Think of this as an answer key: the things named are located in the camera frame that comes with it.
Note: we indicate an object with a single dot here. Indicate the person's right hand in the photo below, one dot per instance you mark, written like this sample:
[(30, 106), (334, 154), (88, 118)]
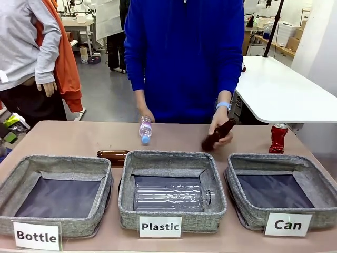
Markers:
[(144, 110)]

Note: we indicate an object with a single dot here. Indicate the person's left hand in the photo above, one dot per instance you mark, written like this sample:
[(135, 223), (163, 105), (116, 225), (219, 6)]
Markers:
[(220, 118)]

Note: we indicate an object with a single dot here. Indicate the brown glass bottle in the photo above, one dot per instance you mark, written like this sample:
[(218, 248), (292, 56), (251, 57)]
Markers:
[(111, 156), (219, 131)]

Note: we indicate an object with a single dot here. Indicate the small water bottle blue cap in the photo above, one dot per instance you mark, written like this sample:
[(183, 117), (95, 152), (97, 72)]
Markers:
[(145, 130)]

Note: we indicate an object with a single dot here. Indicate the person's right forearm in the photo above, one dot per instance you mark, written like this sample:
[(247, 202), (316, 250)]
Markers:
[(140, 97)]

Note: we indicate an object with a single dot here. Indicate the person's left forearm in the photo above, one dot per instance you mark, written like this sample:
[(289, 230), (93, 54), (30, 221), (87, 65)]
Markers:
[(224, 97)]

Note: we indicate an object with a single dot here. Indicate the grey fabric basket Plastic label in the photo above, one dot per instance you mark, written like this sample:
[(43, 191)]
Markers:
[(171, 158)]

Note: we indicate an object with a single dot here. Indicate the crushed red can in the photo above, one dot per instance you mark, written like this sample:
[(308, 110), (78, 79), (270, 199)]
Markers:
[(277, 138)]

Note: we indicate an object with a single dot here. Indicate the grey fabric basket Can label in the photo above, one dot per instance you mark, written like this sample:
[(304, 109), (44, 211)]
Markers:
[(263, 162)]

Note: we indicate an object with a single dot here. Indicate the grey fabric basket Bottle label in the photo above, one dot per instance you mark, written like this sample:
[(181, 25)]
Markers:
[(52, 164)]

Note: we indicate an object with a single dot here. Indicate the white Can label sign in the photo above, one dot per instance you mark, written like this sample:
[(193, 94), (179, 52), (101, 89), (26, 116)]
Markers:
[(288, 224)]

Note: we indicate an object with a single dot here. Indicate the light blue wristband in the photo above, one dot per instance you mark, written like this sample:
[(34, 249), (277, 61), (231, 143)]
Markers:
[(223, 106)]

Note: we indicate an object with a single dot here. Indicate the white table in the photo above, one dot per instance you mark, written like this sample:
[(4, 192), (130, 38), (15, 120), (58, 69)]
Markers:
[(279, 89)]

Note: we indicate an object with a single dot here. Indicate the blue hoodie torso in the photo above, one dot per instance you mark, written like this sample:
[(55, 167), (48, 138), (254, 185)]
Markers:
[(184, 58)]

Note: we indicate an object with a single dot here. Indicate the person in black clothes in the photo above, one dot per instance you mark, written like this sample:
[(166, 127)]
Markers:
[(116, 50)]

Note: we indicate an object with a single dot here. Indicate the orange jacket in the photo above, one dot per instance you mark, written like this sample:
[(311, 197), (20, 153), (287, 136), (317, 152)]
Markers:
[(69, 68)]

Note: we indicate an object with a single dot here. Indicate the large clear plastic bottle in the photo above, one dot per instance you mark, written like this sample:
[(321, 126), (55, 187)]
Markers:
[(168, 196)]

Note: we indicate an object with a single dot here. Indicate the bystander's bare hand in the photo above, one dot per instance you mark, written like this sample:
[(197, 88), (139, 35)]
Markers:
[(48, 89)]

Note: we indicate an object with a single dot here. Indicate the white hanging sheet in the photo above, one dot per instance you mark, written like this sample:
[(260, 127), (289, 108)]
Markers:
[(108, 18)]

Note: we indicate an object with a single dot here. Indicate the cardboard box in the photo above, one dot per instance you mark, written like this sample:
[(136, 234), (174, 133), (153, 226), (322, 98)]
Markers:
[(293, 43)]

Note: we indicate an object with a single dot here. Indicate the black tripod stand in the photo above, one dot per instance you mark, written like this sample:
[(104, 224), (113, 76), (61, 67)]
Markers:
[(273, 26)]

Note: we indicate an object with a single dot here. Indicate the white workbench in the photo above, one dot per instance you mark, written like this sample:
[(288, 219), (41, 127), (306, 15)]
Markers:
[(79, 25)]

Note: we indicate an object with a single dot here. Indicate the stack of white boxes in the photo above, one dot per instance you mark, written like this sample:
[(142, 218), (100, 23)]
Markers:
[(285, 30)]

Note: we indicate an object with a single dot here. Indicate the white Plastic label sign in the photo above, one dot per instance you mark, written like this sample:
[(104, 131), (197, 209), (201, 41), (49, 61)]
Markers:
[(160, 226)]

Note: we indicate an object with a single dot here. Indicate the green and black bag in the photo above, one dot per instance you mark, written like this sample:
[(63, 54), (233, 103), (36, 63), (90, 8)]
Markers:
[(11, 127)]

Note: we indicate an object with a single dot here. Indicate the bystander in grey shirt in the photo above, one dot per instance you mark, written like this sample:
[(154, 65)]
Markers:
[(18, 47)]

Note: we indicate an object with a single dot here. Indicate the white Bottle label sign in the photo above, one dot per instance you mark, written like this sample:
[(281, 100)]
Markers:
[(37, 235)]

